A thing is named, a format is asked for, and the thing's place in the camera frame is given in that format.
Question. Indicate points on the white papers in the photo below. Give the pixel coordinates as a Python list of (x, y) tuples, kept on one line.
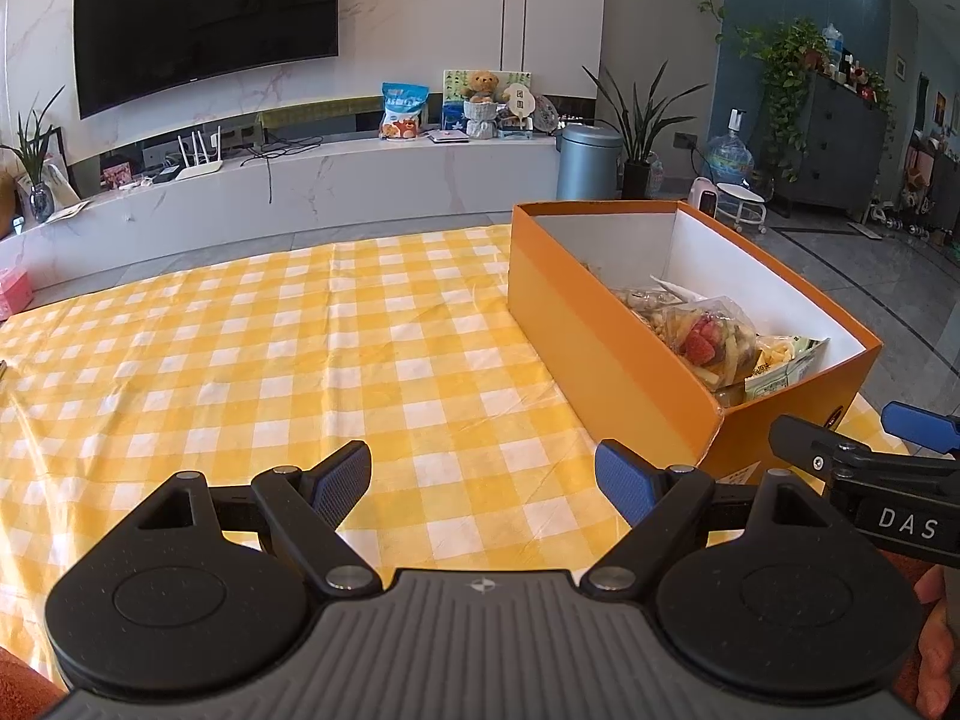
[(69, 211)]

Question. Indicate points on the bronze round vase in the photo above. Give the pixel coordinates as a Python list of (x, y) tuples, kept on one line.
[(6, 202)]

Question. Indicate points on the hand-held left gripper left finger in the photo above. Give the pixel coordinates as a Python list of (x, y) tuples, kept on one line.
[(341, 476)]

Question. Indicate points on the orange cloth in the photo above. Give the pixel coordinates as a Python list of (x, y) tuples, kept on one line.
[(26, 690)]

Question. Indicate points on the clear dried fruit bag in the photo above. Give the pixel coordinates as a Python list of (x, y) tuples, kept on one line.
[(709, 341)]

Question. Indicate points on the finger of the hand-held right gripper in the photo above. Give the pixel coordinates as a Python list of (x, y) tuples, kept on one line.
[(806, 441), (922, 426)]

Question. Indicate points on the light blue tray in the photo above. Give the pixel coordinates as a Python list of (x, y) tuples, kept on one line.
[(514, 133)]

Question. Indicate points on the round paper hand fan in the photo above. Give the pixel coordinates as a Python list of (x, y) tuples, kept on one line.
[(520, 101)]

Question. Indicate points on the yellow checked tablecloth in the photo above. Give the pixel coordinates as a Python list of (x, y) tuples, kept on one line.
[(225, 360)]

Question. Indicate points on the wall outlet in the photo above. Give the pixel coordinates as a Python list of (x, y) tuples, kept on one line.
[(683, 141)]

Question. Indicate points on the beige peanut packet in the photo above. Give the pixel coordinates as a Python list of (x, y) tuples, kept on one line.
[(645, 309)]

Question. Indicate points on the white wifi router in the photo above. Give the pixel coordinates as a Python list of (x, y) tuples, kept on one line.
[(199, 169)]

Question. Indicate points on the green white chips bag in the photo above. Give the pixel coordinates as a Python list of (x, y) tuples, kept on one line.
[(784, 367)]

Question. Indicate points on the white round stool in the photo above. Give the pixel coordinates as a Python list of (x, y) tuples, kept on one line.
[(739, 199)]

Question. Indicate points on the white water pump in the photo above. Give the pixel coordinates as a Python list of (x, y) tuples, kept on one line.
[(735, 122)]

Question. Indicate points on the blue snack bag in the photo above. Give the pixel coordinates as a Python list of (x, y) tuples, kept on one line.
[(403, 116)]

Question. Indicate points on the person's right hand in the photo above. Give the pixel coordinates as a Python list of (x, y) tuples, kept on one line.
[(930, 675)]

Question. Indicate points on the orange cardboard box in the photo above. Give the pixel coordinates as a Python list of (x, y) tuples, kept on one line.
[(600, 345)]

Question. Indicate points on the white marble television console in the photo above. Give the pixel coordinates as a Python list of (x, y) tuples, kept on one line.
[(337, 180)]

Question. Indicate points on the grey round trash can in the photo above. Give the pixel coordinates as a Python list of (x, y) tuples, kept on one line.
[(589, 165)]

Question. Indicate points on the blue water jug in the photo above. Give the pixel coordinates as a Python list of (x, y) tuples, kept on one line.
[(730, 161)]

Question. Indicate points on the brown teddy bear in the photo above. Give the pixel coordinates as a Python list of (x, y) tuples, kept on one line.
[(482, 86)]

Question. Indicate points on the picture frame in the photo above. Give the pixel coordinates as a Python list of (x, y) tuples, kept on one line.
[(66, 180)]

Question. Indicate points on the pink box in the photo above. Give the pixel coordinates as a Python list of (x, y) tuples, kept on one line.
[(15, 294)]

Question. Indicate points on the pink photo card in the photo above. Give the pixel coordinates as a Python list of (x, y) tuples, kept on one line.
[(118, 177)]

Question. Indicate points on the black small box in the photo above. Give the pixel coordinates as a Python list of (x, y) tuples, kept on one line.
[(161, 177)]

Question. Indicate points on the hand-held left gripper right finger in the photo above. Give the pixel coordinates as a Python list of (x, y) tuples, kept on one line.
[(626, 480)]

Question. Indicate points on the black flat-screen television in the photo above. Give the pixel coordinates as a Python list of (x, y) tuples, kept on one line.
[(202, 22)]

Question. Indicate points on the pothos plant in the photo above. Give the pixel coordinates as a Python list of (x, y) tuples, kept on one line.
[(787, 75)]

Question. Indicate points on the pink plastic bag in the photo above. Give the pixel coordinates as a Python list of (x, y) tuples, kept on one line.
[(656, 176)]

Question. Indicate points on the dark grey drawer cabinet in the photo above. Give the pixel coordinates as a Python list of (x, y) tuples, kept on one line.
[(844, 150)]

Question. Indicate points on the long-leaf potted plant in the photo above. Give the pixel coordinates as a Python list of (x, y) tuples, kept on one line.
[(637, 176)]

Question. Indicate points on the glass decorative plate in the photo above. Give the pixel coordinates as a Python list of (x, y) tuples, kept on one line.
[(547, 112)]

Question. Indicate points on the white set-top box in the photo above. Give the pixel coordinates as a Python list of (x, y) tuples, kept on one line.
[(448, 136)]

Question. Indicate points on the white bouquet basket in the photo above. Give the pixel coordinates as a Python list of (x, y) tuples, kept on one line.
[(481, 121)]

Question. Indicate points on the cluster of bottles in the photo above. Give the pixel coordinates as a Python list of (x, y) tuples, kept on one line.
[(855, 67)]

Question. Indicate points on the green plant in glass vase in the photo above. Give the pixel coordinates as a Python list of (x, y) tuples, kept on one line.
[(39, 199)]

